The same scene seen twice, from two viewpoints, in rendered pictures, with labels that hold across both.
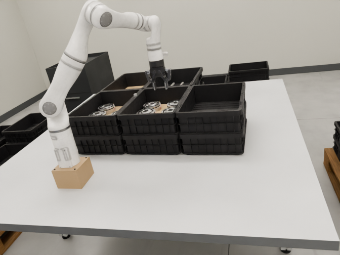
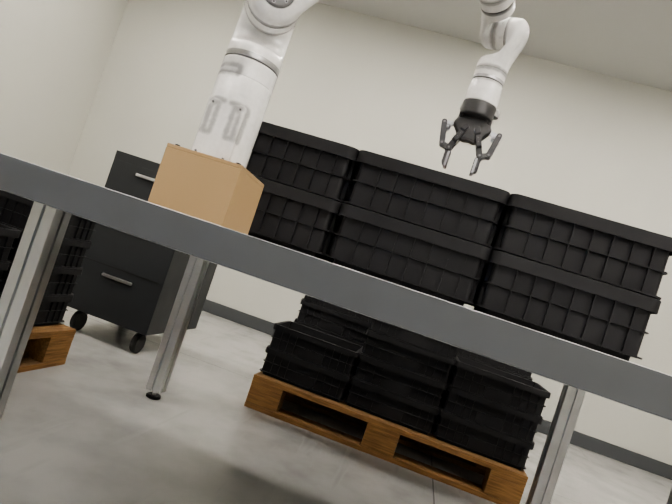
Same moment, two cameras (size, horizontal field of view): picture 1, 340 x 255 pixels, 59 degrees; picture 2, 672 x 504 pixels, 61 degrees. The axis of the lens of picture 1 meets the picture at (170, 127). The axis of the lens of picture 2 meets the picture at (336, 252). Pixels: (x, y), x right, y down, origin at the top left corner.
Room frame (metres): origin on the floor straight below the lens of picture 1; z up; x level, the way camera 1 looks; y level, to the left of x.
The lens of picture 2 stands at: (0.27, 0.37, 0.70)
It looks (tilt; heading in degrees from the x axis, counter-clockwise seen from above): 1 degrees up; 353
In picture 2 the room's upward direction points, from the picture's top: 18 degrees clockwise
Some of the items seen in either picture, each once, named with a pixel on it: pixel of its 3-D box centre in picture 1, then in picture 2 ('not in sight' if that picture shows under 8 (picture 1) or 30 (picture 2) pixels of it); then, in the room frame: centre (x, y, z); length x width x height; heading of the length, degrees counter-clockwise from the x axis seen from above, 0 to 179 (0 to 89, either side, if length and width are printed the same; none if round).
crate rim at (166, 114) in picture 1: (157, 101); (433, 195); (1.51, 0.05, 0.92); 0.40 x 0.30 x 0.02; 161
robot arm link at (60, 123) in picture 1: (54, 113); (265, 27); (1.23, 0.48, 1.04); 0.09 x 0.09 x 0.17; 7
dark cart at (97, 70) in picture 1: (88, 97); (155, 256); (3.37, 0.87, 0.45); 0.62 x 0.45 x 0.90; 163
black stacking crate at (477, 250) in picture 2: (161, 128); (410, 262); (1.51, 0.05, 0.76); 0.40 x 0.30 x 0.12; 161
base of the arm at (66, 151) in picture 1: (65, 146); (233, 116); (1.23, 0.48, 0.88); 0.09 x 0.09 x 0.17; 77
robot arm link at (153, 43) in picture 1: (153, 32); (501, 51); (1.49, 0.00, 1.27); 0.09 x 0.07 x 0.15; 51
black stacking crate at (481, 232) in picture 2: (158, 110); (425, 216); (1.51, 0.05, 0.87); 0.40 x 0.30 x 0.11; 161
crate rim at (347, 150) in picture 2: (106, 103); (309, 158); (1.61, 0.33, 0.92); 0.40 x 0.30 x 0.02; 161
